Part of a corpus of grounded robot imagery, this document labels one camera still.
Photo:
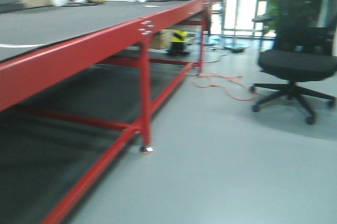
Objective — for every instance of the large white pipe clamp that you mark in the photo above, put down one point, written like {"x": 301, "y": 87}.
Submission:
{"x": 20, "y": 46}

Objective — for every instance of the yellow black object under table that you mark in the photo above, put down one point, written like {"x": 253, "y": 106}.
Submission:
{"x": 178, "y": 43}

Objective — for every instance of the black office chair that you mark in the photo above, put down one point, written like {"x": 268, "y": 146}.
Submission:
{"x": 302, "y": 51}

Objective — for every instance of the black table mat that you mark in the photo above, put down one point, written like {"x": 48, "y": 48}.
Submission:
{"x": 51, "y": 24}

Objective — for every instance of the red metal table frame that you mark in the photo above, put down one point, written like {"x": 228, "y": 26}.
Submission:
{"x": 69, "y": 108}

